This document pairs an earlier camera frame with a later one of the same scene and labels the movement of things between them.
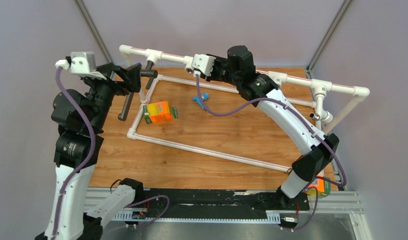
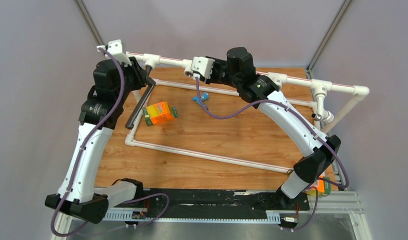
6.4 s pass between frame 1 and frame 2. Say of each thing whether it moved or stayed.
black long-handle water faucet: moved
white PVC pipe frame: moved
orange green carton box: stayed
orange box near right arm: stayed
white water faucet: stayed
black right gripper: stayed
